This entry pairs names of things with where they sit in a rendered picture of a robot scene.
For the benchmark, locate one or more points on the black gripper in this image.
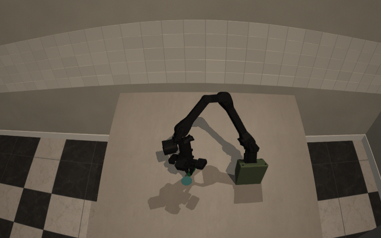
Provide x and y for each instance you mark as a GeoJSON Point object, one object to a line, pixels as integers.
{"type": "Point", "coordinates": [194, 163]}

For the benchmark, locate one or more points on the teal flat circle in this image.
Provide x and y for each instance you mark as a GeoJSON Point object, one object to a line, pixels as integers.
{"type": "Point", "coordinates": [186, 180]}

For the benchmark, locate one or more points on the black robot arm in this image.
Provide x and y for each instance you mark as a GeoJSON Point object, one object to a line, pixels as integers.
{"type": "Point", "coordinates": [181, 130]}

